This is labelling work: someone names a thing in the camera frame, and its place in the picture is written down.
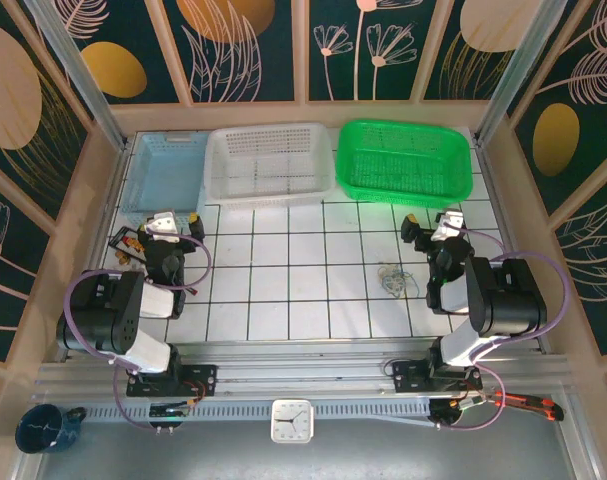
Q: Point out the aluminium frame post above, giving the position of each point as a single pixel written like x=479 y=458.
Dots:
x=518 y=70
x=78 y=70

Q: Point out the dark blue mug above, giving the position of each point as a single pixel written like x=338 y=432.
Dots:
x=43 y=430

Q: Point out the aluminium mounting rail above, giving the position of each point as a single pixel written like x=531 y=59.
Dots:
x=303 y=372

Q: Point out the white plastic basket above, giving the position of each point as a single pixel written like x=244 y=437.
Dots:
x=268 y=165

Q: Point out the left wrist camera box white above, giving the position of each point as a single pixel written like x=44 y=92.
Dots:
x=162 y=225

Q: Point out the black tray with gold parts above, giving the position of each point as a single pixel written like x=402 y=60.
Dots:
x=128 y=240

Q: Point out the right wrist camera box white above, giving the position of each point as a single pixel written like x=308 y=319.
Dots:
x=450 y=225

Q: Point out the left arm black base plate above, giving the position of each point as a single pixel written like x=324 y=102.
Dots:
x=203 y=377

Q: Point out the green plastic basket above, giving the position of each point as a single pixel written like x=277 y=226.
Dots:
x=403 y=160

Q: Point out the small gold connector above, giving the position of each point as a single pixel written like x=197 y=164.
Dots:
x=123 y=258

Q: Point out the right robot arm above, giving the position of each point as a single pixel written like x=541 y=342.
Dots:
x=508 y=305

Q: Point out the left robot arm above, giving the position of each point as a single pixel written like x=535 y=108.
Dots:
x=98 y=310

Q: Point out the white square clock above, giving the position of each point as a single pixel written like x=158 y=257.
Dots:
x=292 y=421

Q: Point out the light blue plastic basket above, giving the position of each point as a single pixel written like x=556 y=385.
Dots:
x=158 y=170

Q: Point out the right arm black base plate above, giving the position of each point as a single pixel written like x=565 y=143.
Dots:
x=408 y=375

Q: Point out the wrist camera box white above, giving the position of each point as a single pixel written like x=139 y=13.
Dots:
x=162 y=225
x=450 y=225

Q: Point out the orange black utility knife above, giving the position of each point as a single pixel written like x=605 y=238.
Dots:
x=533 y=402

